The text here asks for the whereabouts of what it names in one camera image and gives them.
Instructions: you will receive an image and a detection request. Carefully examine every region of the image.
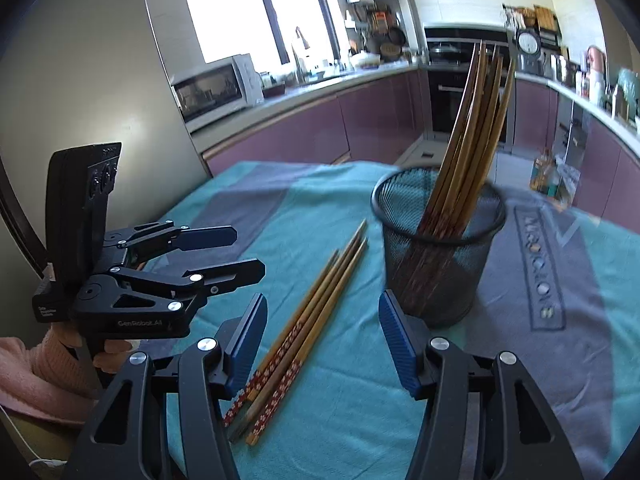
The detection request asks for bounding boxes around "kitchen window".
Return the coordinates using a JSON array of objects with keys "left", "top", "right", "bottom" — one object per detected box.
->
[{"left": 177, "top": 0, "right": 346, "bottom": 67}]

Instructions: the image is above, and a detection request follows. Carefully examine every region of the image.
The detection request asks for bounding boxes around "black mesh utensil holder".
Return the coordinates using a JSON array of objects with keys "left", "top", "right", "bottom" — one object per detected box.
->
[{"left": 371, "top": 167, "right": 507, "bottom": 329}]

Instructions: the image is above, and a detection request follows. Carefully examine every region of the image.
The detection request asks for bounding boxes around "silver rice cooker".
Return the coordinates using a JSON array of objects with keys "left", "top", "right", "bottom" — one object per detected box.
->
[{"left": 515, "top": 27, "right": 542, "bottom": 74}]

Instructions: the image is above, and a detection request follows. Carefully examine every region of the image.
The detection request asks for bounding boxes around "wall rack with cutting boards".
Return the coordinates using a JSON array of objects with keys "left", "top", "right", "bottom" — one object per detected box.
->
[{"left": 502, "top": 4, "right": 561, "bottom": 31}]

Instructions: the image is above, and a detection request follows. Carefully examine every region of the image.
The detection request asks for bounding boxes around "person's left hand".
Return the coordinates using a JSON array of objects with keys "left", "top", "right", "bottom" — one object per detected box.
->
[{"left": 93, "top": 340, "right": 135, "bottom": 373}]

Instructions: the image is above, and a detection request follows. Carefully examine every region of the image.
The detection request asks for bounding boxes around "steel sink faucet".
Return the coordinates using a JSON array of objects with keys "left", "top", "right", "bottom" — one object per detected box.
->
[{"left": 291, "top": 26, "right": 311, "bottom": 84}]

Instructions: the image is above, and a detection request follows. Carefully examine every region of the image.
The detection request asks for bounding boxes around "teal and grey tablecloth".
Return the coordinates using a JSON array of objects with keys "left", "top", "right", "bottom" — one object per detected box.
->
[{"left": 135, "top": 160, "right": 640, "bottom": 480}]

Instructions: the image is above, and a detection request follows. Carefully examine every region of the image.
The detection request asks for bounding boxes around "clear plastic bag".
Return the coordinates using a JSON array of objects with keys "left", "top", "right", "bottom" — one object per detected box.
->
[{"left": 550, "top": 157, "right": 582, "bottom": 207}]

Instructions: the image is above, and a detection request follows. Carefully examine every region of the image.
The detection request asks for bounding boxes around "steel stock pot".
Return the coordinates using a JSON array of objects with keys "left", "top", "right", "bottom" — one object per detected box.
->
[{"left": 550, "top": 55, "right": 576, "bottom": 86}]

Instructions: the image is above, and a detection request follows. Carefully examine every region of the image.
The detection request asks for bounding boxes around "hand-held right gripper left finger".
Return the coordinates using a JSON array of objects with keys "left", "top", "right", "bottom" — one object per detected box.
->
[{"left": 64, "top": 291, "right": 269, "bottom": 480}]

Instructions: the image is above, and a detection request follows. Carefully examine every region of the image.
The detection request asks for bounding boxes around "peninsula counter with pink cabinets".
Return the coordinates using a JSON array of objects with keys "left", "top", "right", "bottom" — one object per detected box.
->
[{"left": 510, "top": 72, "right": 640, "bottom": 234}]

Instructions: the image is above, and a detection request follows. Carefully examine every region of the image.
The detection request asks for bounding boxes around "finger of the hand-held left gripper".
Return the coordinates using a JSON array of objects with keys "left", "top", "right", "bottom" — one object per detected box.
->
[
  {"left": 106, "top": 257, "right": 266, "bottom": 314},
  {"left": 102, "top": 221, "right": 239, "bottom": 264}
]

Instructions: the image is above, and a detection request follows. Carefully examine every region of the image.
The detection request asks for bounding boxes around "white cable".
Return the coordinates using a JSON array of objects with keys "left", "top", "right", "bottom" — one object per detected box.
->
[{"left": 0, "top": 404, "right": 67, "bottom": 467}]

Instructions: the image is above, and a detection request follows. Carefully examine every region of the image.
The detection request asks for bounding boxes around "bunch of wooden chopsticks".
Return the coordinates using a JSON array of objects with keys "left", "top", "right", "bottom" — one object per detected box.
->
[{"left": 417, "top": 40, "right": 516, "bottom": 241}]

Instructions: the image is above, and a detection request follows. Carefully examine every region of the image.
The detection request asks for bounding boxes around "wooden chopstick red patterned end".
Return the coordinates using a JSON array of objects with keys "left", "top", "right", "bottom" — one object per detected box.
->
[
  {"left": 245, "top": 237, "right": 370, "bottom": 447},
  {"left": 222, "top": 250, "right": 341, "bottom": 427},
  {"left": 230, "top": 219, "right": 368, "bottom": 441},
  {"left": 247, "top": 245, "right": 358, "bottom": 436}
]

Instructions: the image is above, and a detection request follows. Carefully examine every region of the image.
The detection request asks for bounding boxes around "black integrated stove with oven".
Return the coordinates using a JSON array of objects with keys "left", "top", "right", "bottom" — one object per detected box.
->
[{"left": 424, "top": 24, "right": 517, "bottom": 144}]

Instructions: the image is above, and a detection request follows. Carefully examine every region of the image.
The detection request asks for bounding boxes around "sink counter with pink cabinets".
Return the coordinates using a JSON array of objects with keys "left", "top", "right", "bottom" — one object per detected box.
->
[{"left": 192, "top": 62, "right": 431, "bottom": 177}]

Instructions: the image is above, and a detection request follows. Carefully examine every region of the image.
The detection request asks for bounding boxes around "pink kettle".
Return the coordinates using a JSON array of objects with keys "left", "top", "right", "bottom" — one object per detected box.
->
[{"left": 586, "top": 46, "right": 607, "bottom": 79}]

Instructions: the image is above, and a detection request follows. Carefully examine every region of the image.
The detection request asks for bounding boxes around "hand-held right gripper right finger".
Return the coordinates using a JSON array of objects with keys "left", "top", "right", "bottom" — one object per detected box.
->
[{"left": 377, "top": 290, "right": 584, "bottom": 480}]

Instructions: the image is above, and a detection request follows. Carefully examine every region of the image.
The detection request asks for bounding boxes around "white microwave oven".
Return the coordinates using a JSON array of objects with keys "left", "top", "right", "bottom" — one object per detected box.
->
[{"left": 171, "top": 54, "right": 265, "bottom": 125}]

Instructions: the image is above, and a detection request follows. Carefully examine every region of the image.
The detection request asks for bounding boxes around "mint green air fryer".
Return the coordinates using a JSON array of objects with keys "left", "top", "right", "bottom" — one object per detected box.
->
[{"left": 616, "top": 67, "right": 640, "bottom": 111}]

